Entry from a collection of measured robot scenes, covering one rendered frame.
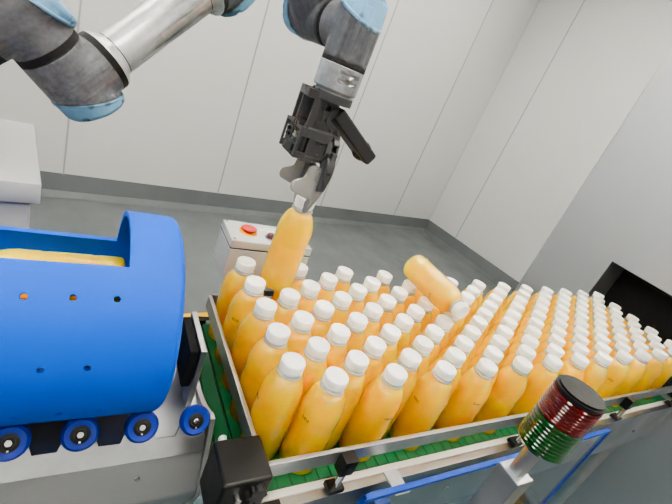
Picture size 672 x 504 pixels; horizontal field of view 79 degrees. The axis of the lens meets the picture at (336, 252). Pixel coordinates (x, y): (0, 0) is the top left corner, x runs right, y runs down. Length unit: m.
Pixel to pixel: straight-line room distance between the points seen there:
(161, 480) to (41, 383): 0.28
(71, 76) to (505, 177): 4.71
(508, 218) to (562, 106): 1.27
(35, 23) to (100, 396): 0.61
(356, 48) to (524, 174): 4.47
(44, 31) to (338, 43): 0.49
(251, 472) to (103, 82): 0.74
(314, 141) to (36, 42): 0.49
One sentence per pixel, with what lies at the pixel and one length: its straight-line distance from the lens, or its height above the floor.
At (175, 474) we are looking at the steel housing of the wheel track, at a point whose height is 0.87.
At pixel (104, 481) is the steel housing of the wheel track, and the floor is 0.88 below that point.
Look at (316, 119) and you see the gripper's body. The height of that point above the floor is 1.41.
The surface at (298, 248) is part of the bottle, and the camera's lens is 0.79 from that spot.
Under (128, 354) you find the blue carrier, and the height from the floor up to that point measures 1.13.
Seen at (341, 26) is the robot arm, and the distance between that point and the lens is 0.71.
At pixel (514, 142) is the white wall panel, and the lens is 5.23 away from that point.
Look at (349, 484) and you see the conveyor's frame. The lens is 0.81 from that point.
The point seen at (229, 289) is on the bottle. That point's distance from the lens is 0.86.
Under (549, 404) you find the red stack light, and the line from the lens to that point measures 0.62.
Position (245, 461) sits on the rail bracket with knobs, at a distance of 0.63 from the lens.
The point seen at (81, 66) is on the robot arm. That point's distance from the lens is 0.93.
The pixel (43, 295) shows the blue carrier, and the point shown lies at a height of 1.19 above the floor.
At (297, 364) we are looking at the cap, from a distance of 0.65.
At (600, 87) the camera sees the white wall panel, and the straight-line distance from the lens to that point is 5.03.
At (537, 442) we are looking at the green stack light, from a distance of 0.64.
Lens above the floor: 1.50
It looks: 23 degrees down
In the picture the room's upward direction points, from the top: 23 degrees clockwise
